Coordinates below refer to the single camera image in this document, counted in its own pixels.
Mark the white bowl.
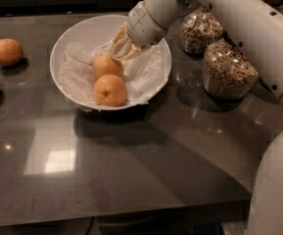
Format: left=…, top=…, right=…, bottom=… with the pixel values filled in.
left=50, top=15, right=169, bottom=112

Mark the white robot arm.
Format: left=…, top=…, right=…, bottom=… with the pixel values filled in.
left=111, top=0, right=283, bottom=235

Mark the orange at bowl front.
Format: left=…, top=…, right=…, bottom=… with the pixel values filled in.
left=93, top=74, right=127, bottom=107

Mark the orange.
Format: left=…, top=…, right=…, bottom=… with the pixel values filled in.
left=0, top=38, right=24, bottom=67
left=93, top=74, right=127, bottom=107
left=93, top=53, right=123, bottom=79

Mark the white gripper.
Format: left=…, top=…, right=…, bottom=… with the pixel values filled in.
left=110, top=1, right=167, bottom=61

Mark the glass jar with pale cereal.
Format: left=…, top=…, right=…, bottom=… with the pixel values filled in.
left=180, top=7, right=224, bottom=56

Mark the large glass cereal jar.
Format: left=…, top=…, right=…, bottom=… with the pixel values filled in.
left=203, top=38, right=259, bottom=100

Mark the white plastic bag liner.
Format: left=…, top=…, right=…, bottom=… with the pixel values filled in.
left=58, top=42, right=171, bottom=109

